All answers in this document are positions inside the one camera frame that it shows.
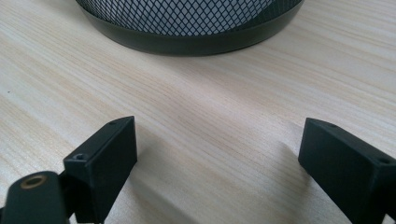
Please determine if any black mesh basket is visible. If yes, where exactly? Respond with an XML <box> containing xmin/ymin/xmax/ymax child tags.
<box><xmin>74</xmin><ymin>0</ymin><xmax>304</xmax><ymax>57</ymax></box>

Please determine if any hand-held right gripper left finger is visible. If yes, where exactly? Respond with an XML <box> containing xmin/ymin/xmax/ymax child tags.
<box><xmin>63</xmin><ymin>116</ymin><xmax>138</xmax><ymax>224</ymax></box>

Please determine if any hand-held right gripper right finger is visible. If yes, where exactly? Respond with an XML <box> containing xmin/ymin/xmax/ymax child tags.
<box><xmin>297</xmin><ymin>117</ymin><xmax>396</xmax><ymax>224</ymax></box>

